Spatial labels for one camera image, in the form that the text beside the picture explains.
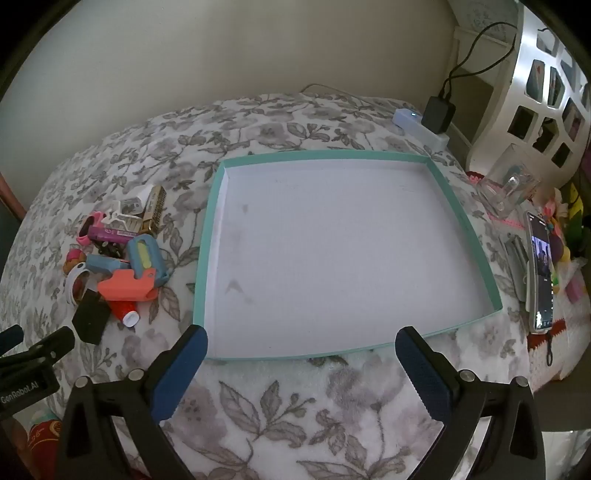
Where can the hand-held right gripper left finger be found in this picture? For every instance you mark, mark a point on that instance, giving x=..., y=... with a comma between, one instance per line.
x=180, y=374

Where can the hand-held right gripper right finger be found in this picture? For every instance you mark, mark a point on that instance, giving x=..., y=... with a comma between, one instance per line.
x=425, y=374

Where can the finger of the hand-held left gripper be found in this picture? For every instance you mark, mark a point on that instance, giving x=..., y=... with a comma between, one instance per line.
x=46, y=346
x=10, y=337

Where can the black charger adapter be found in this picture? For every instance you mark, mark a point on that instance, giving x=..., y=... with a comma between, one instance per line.
x=90, y=318

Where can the white wristband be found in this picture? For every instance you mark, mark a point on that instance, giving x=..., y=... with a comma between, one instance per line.
x=69, y=286

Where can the red white tube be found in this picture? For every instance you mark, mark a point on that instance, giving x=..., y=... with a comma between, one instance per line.
x=122, y=309

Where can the puppy figure with pink hat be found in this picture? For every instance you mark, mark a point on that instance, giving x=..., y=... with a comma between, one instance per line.
x=75, y=261

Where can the coral and blue case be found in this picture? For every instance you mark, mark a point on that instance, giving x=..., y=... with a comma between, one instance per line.
x=101, y=264

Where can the black toy car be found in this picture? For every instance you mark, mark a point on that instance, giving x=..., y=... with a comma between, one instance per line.
x=111, y=249

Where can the purple lighter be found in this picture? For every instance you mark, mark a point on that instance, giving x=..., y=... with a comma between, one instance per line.
x=111, y=234

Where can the pink wristband watch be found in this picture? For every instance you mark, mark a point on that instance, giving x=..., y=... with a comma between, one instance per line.
x=94, y=217

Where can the gold patterned lighter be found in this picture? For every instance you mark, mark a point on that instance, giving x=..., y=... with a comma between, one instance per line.
x=154, y=212

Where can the teal shallow box tray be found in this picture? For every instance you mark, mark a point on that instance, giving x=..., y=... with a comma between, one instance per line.
x=323, y=240

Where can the red printed packet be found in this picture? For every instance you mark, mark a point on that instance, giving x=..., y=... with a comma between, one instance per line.
x=44, y=438

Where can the dark cabinet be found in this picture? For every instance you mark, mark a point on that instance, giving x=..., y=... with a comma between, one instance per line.
x=9, y=230

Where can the floral grey white blanket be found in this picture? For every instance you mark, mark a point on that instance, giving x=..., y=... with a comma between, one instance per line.
x=295, y=415

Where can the grey phone stand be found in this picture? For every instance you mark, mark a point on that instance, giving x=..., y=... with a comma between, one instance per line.
x=517, y=263

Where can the smartphone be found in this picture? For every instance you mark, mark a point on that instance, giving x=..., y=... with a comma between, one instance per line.
x=541, y=277

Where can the white plug adapter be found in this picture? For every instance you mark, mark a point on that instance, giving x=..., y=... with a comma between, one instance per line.
x=121, y=210

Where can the colourful plush toys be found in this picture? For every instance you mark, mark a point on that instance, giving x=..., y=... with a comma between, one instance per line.
x=565, y=249

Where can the clear plastic box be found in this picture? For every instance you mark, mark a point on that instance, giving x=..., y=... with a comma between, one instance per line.
x=508, y=184

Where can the white power strip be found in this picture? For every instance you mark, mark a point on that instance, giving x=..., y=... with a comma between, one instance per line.
x=408, y=121

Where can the black plugged charger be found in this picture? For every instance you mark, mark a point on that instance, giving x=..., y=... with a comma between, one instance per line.
x=438, y=115

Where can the white ornate shelf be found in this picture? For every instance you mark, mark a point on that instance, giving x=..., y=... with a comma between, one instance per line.
x=512, y=83

